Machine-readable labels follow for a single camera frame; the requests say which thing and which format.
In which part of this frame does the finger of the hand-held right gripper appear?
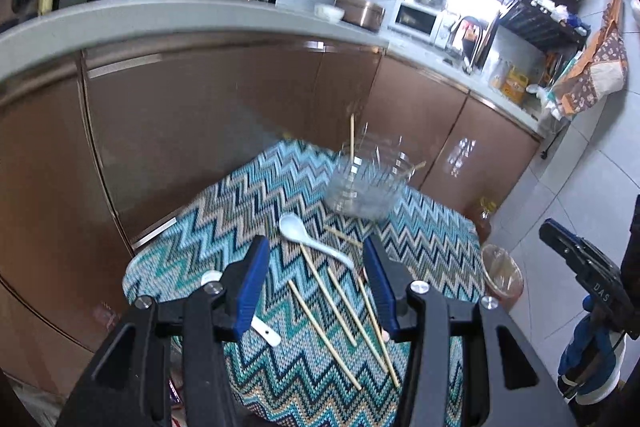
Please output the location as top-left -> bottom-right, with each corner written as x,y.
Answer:
539,218 -> 624,334

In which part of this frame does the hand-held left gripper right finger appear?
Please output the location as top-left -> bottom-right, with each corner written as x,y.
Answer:
362,234 -> 578,427

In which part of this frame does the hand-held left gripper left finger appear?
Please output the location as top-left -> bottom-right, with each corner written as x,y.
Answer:
55,234 -> 271,427

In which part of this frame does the white ceramic spoon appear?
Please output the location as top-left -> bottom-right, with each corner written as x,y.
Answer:
200,271 -> 282,348
279,213 -> 356,270

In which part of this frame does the clear glass bowl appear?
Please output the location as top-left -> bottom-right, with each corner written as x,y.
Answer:
325,122 -> 418,220

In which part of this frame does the bin with plastic bag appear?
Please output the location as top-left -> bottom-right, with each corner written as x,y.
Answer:
481,244 -> 525,313

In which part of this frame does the zigzag patterned table cloth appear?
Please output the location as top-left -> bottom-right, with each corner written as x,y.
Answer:
122,139 -> 488,423

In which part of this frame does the blue and white shoe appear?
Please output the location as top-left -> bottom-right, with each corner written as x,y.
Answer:
557,302 -> 627,404

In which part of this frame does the cooking oil bottle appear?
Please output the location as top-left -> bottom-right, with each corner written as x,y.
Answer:
465,197 -> 498,243

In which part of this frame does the brown kitchen cabinet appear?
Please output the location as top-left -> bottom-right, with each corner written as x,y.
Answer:
0,32 -> 546,403

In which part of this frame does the yellow detergent bottle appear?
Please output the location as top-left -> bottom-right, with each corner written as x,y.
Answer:
502,74 -> 530,102

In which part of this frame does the brown patterned towel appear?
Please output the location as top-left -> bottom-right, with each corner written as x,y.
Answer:
550,0 -> 630,118

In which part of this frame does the clear plastic bottle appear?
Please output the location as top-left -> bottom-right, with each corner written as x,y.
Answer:
487,57 -> 506,88

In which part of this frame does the steel kitchen faucet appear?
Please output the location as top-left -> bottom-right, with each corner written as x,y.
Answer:
450,14 -> 488,72

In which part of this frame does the white microwave oven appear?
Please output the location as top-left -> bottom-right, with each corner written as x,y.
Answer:
389,1 -> 453,48

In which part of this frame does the round steel pot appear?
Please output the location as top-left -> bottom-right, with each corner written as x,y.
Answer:
335,0 -> 387,30

